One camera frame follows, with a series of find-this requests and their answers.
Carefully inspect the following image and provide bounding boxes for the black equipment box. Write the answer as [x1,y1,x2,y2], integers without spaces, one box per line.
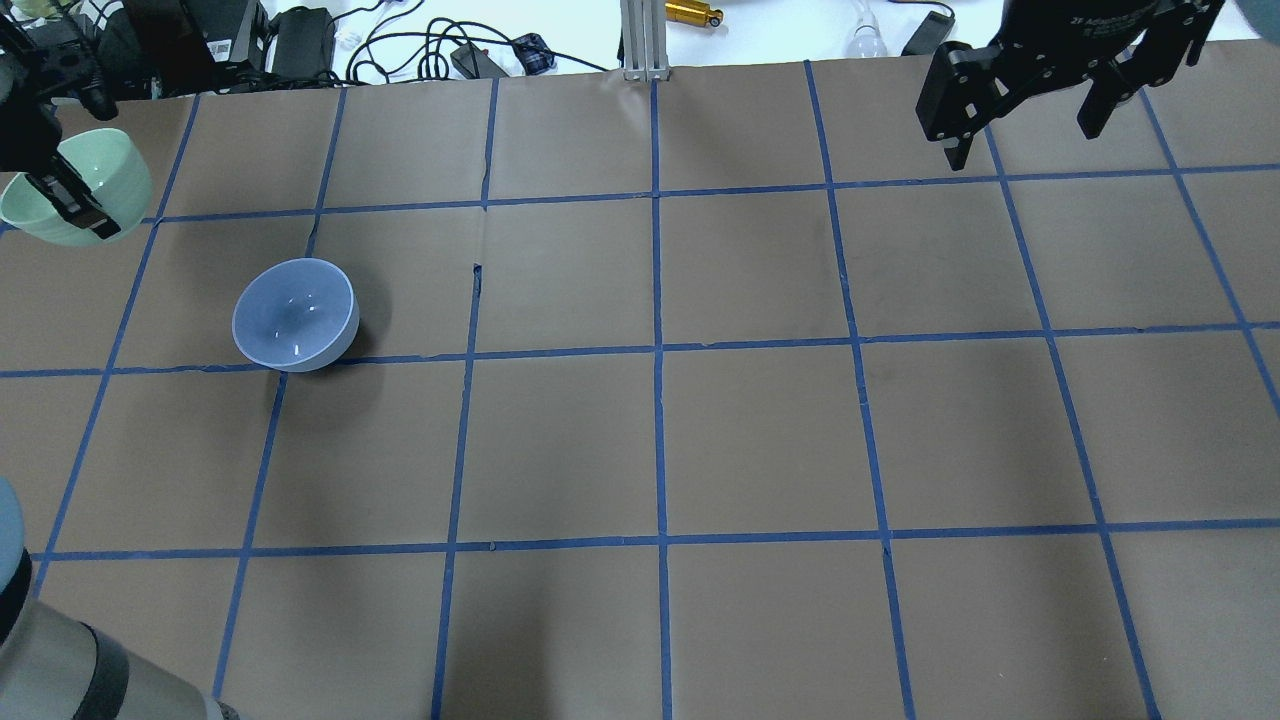
[60,0,271,102]

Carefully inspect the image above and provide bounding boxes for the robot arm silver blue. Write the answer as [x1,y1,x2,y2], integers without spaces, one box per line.
[1,19,238,719]

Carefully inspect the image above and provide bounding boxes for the white light bulb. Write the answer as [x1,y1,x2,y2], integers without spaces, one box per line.
[847,1,888,59]

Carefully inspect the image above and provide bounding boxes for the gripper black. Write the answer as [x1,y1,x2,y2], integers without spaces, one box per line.
[915,1,1225,172]
[1,20,122,240]

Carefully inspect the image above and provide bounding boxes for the green bowl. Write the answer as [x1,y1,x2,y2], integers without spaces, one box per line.
[3,128,154,247]

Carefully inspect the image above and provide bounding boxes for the black power adapter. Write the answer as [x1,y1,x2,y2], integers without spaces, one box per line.
[900,12,955,56]

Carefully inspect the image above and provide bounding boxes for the blue bowl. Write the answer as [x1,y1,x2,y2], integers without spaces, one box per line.
[230,258,361,373]

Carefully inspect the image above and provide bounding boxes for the black power brick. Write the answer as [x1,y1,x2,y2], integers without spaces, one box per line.
[449,42,509,79]

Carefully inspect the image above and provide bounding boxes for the yellow brass tool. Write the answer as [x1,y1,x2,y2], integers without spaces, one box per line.
[666,0,724,28]

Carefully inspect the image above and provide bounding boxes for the aluminium frame post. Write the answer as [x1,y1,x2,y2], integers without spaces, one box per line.
[620,0,671,82]

